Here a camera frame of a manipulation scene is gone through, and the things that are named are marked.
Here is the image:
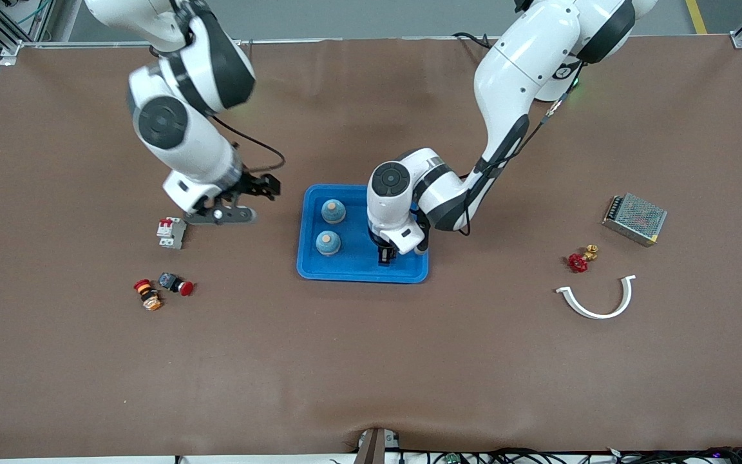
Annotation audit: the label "blue dome bell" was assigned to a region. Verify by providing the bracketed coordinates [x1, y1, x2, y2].
[315, 230, 342, 256]
[321, 199, 347, 226]

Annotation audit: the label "blue plastic tray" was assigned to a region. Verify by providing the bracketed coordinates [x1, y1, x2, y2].
[296, 184, 430, 284]

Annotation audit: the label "white circuit breaker red switches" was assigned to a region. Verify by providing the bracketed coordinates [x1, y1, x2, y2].
[156, 217, 187, 250]

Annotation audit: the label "brown table mat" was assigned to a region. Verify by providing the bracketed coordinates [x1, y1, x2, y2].
[0, 35, 742, 459]

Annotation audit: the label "red orange emergency stop button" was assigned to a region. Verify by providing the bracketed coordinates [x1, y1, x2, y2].
[133, 279, 164, 312]

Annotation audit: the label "white curved plastic clamp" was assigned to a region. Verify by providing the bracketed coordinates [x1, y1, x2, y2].
[555, 275, 637, 320]

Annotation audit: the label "metal mesh power supply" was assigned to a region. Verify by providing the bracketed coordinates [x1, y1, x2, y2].
[602, 194, 669, 247]

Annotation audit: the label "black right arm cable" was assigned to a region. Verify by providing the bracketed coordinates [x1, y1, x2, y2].
[213, 116, 286, 173]

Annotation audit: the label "red button grey switch block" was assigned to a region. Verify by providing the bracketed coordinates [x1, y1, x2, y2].
[157, 272, 195, 297]

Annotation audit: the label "metal table edge bracket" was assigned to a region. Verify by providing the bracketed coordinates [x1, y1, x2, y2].
[353, 427, 403, 464]

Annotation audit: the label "red handle brass valve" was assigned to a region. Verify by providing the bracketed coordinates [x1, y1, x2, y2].
[568, 244, 600, 273]

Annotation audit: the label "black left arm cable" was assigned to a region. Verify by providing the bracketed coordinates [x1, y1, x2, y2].
[458, 61, 587, 236]

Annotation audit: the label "black arm base cable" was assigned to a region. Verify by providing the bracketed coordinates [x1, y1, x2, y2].
[453, 32, 497, 52]

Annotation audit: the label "black cable bundle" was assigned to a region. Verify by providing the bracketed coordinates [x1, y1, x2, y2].
[403, 447, 742, 464]

